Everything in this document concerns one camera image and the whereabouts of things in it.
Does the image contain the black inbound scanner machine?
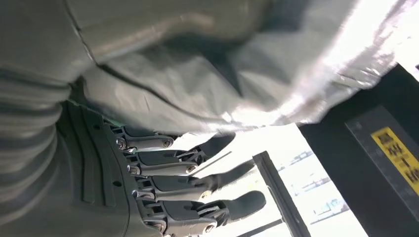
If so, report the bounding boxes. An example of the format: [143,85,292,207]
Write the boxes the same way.
[299,64,419,237]

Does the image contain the yellow black scanner label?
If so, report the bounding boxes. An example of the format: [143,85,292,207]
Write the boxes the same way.
[345,105,419,223]

